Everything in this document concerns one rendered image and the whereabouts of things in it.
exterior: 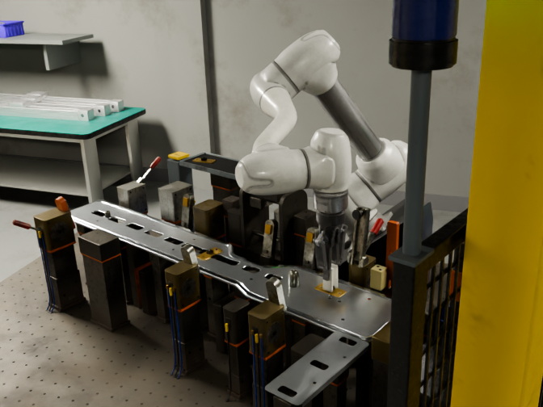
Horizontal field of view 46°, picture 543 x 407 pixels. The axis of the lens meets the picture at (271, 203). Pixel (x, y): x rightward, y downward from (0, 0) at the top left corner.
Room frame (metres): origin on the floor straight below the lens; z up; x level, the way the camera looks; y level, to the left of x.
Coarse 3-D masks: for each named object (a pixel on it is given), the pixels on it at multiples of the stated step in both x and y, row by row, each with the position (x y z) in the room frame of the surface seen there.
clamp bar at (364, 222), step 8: (360, 208) 1.67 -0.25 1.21; (368, 208) 1.66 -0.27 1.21; (352, 216) 1.64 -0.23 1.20; (360, 216) 1.63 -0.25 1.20; (368, 216) 1.65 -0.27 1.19; (360, 224) 1.66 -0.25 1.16; (368, 224) 1.66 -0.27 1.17; (360, 232) 1.66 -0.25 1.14; (360, 240) 1.65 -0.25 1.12; (352, 248) 1.65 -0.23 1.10; (360, 248) 1.64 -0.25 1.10; (352, 256) 1.65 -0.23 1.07; (360, 256) 1.63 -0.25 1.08; (352, 264) 1.65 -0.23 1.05
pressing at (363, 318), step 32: (96, 224) 2.11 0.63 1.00; (160, 224) 2.09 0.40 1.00; (160, 256) 1.86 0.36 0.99; (224, 256) 1.82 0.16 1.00; (256, 288) 1.61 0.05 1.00; (288, 288) 1.60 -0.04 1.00; (352, 288) 1.59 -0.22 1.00; (320, 320) 1.43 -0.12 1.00; (352, 320) 1.43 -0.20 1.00; (384, 320) 1.42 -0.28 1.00
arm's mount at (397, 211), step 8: (392, 208) 2.42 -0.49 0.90; (400, 208) 2.31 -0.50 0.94; (392, 216) 2.29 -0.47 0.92; (400, 216) 2.19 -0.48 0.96; (400, 224) 2.09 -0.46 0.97; (384, 232) 2.15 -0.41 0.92; (400, 232) 2.09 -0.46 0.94; (376, 240) 2.12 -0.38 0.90; (384, 240) 2.11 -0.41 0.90; (400, 240) 2.09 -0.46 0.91; (368, 248) 2.13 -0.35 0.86; (376, 248) 2.12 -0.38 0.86; (384, 248) 2.11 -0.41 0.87; (344, 256) 2.24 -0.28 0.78; (376, 256) 2.12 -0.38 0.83; (384, 256) 2.11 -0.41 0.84; (344, 264) 2.16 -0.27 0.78; (376, 264) 2.12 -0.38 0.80; (384, 264) 2.11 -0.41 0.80; (344, 272) 2.16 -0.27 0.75; (344, 280) 2.16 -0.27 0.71
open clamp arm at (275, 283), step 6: (270, 282) 1.44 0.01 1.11; (276, 282) 1.44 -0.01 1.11; (270, 288) 1.44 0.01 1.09; (276, 288) 1.43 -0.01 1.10; (282, 288) 1.44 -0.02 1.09; (270, 294) 1.45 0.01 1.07; (276, 294) 1.43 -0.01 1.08; (282, 294) 1.44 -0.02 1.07; (270, 300) 1.46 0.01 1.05; (276, 300) 1.44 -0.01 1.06; (282, 300) 1.44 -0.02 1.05
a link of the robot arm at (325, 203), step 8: (320, 192) 1.51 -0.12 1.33; (344, 192) 1.51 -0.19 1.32; (320, 200) 1.51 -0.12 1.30; (328, 200) 1.50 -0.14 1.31; (336, 200) 1.50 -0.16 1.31; (344, 200) 1.51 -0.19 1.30; (320, 208) 1.51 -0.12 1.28; (328, 208) 1.50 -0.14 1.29; (336, 208) 1.50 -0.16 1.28; (344, 208) 1.51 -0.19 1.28
